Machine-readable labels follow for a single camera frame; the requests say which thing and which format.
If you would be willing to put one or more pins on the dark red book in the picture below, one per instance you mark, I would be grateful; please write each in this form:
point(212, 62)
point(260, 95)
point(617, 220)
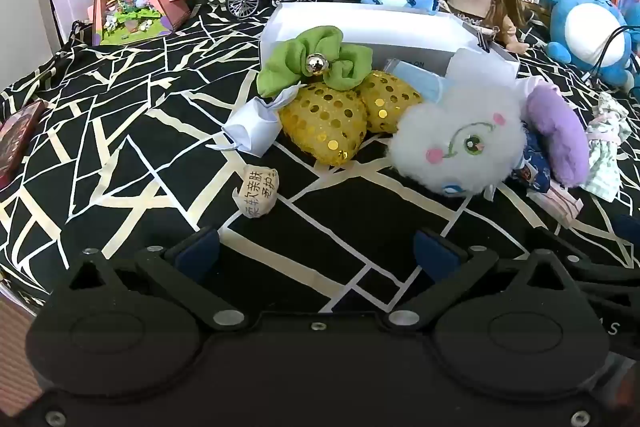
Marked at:
point(17, 142)

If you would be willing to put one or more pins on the small plaid doll dress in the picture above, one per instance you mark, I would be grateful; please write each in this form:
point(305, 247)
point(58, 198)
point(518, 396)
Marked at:
point(605, 147)

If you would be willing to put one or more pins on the small crumpled printed packet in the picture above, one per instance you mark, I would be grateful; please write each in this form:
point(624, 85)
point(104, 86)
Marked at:
point(257, 192)

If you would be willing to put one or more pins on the blue face mask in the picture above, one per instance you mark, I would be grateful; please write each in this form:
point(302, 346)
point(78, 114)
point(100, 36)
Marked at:
point(425, 84)

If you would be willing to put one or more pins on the round blue white plush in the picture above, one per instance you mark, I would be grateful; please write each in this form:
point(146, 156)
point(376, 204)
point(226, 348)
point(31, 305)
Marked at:
point(585, 32)

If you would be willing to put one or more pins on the white tissue packet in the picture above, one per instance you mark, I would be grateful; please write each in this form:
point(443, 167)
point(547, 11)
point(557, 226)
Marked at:
point(255, 122)

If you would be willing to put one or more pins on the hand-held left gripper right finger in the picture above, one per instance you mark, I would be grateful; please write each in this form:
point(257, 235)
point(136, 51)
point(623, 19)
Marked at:
point(437, 257)

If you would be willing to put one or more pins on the blue patterned fabric pouch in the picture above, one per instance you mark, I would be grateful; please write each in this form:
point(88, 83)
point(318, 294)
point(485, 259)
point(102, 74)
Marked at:
point(535, 167)

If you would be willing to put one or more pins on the white cardboard box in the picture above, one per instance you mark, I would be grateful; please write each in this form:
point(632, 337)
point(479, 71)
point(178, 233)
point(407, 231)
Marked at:
point(380, 27)

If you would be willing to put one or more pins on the black white patterned blanket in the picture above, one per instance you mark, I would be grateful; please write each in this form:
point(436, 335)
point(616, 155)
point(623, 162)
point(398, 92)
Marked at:
point(125, 157)

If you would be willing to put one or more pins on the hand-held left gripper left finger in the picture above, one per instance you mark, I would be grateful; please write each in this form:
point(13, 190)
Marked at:
point(197, 257)

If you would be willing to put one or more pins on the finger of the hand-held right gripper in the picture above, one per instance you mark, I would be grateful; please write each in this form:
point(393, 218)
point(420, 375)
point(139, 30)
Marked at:
point(600, 269)

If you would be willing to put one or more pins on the white fluffy purple-eared plush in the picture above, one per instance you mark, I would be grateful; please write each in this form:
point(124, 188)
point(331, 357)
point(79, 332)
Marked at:
point(450, 142)

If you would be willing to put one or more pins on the yellow sequin strawberry plush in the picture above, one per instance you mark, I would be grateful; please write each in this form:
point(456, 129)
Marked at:
point(325, 127)

